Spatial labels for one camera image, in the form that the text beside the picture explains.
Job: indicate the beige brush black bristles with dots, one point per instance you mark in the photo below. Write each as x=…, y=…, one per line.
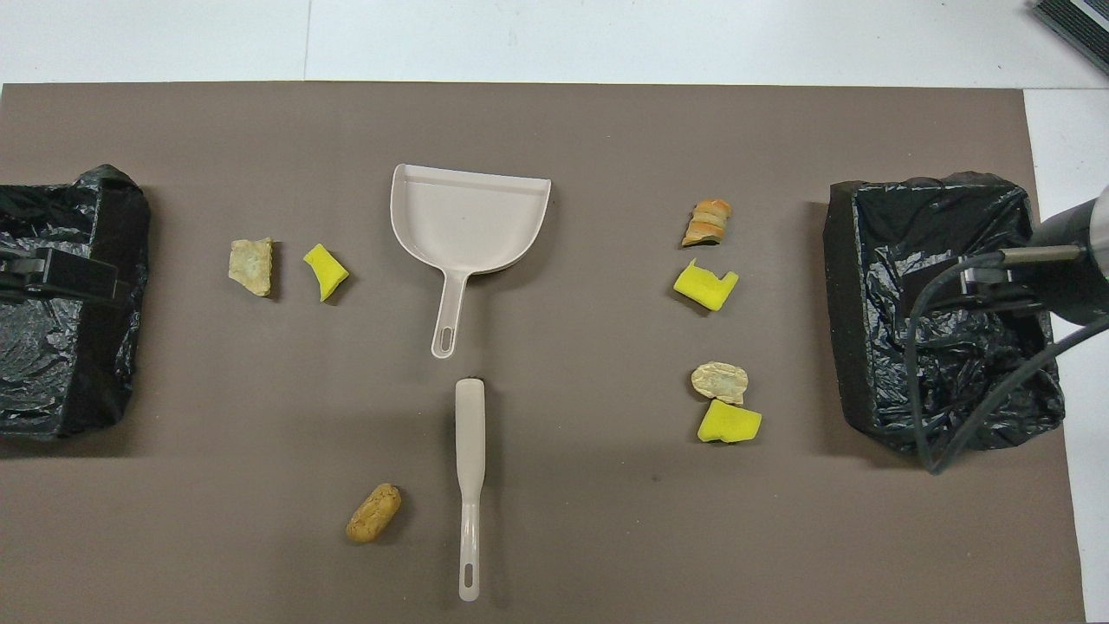
x=470, y=433

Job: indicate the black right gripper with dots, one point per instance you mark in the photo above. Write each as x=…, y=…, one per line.
x=1027, y=302

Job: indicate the beige plastic dustpan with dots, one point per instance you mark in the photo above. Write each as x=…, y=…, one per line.
x=468, y=217

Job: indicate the brown table mat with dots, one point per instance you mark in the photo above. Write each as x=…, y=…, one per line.
x=554, y=130

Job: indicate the yellow sponge wedge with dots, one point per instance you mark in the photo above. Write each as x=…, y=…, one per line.
x=729, y=423

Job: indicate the pale round pastry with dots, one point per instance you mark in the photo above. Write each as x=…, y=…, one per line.
x=721, y=382

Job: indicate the black bag lined bin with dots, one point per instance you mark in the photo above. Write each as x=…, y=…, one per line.
x=884, y=260
x=113, y=347

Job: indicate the pale ridged bread slice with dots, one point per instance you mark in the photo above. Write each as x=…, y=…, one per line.
x=251, y=267

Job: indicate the orange striped croissant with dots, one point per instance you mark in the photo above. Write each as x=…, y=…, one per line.
x=709, y=224

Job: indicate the small yellow green-backed sponge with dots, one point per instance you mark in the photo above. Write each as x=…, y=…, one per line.
x=326, y=273

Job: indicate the golden oval bread roll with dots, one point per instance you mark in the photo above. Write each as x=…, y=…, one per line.
x=374, y=514

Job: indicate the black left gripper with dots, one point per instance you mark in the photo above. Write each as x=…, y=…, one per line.
x=22, y=277

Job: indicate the dark grey striped object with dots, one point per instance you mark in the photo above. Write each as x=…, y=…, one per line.
x=1079, y=22

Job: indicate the notched yellow sponge piece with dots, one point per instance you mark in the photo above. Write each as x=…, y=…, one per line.
x=703, y=289

